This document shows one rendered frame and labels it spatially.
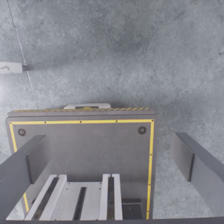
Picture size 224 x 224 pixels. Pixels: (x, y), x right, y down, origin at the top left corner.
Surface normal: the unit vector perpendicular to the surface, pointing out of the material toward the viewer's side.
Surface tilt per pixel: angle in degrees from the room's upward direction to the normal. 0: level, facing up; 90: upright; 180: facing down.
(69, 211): 90
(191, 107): 0
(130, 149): 0
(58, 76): 0
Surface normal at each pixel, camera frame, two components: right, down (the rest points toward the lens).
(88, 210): -0.02, -0.97
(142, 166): 0.00, 0.25
